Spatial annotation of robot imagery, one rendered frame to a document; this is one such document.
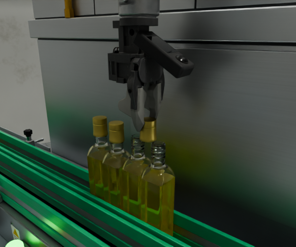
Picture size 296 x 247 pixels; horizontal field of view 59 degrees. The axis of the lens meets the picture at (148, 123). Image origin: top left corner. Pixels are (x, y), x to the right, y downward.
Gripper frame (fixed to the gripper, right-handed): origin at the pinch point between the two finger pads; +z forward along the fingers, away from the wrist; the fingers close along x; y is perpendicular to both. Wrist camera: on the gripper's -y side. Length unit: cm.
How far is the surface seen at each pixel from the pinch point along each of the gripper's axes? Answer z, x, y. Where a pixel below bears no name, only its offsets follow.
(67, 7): -24.8, -12.4, 39.9
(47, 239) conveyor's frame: 29.7, 14.9, 19.1
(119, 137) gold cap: 4.4, 1.3, 7.1
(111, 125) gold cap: 1.6, 2.2, 8.4
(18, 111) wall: 71, -102, 277
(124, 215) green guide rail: 21.4, 4.5, 3.2
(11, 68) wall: 20, -102, 278
